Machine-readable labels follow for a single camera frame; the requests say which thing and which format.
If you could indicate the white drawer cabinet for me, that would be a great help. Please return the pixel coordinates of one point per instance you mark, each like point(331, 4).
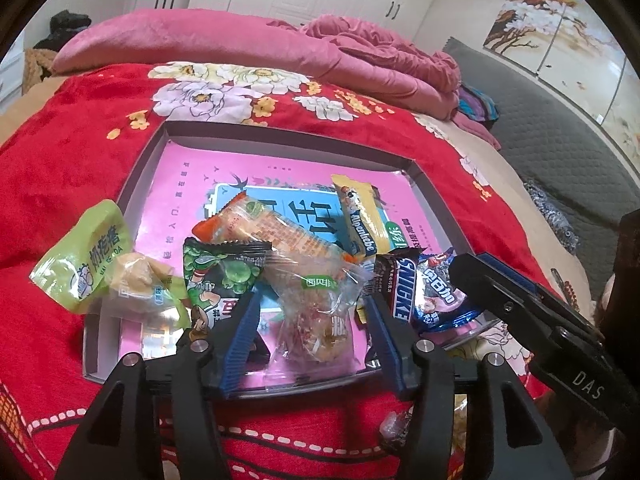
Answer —
point(12, 67)

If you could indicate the small beige snack packet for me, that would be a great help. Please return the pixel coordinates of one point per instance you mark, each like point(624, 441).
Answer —
point(137, 275)

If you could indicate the orange clear cracker packet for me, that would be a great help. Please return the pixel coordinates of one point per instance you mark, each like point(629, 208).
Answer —
point(265, 227)

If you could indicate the grey patterned cloth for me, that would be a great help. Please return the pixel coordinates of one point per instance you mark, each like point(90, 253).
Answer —
point(550, 215)

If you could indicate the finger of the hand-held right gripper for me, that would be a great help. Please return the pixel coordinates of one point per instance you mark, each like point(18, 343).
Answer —
point(495, 300)
point(530, 285)

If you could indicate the red floral blanket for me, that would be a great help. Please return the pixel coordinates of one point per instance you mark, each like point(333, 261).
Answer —
point(65, 135)

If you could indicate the yellow candy packet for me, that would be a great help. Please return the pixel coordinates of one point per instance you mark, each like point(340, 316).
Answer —
point(357, 210)

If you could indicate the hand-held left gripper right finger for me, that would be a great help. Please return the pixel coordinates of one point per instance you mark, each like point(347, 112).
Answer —
point(387, 345)

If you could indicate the blue candy packet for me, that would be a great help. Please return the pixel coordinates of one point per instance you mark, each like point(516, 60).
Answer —
point(440, 300)

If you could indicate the black bag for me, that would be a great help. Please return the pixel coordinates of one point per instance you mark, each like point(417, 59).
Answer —
point(70, 25)

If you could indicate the brown chocolate bar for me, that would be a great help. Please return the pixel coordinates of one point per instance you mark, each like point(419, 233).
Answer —
point(400, 285)

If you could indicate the dark candy wrapper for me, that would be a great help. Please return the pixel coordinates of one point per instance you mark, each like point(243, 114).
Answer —
point(395, 427)

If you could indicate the floral wall painting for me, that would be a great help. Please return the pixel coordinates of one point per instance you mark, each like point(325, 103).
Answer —
point(565, 35)

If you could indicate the clear snack packet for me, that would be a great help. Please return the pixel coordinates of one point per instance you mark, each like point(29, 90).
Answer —
point(310, 310)

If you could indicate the light green snack packet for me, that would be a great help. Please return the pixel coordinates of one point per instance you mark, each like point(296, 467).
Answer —
point(80, 255)

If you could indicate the crumpled pink quilt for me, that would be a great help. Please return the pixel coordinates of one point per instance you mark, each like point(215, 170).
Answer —
point(390, 65)

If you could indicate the brown knitted cloth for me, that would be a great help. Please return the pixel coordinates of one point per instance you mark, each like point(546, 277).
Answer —
point(40, 67)

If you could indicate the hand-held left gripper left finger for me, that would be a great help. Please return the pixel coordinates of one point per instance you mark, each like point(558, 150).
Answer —
point(240, 345)

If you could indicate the colourful striped cloth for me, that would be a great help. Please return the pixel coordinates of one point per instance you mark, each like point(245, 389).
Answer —
point(477, 102)

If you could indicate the long pink pillow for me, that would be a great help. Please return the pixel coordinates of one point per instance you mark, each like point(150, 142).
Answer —
point(175, 35)

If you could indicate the grey quilted mat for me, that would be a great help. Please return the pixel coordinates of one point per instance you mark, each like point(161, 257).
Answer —
point(565, 125)

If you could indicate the green pea snack packet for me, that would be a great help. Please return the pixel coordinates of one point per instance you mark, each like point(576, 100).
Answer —
point(225, 272)

